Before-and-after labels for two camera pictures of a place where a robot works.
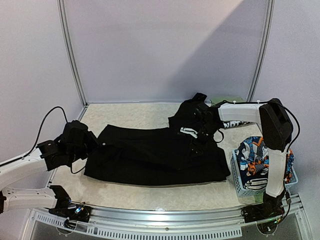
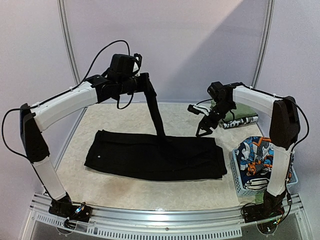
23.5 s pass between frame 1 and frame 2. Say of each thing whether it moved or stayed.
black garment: moved
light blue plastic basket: stayed
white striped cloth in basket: stayed
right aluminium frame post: stayed
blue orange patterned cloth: stayed
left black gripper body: moved
